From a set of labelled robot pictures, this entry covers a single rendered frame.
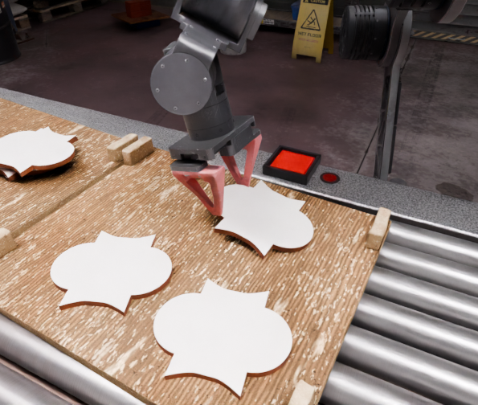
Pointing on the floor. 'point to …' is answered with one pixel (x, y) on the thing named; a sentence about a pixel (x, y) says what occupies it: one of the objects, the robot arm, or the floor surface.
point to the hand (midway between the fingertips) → (230, 195)
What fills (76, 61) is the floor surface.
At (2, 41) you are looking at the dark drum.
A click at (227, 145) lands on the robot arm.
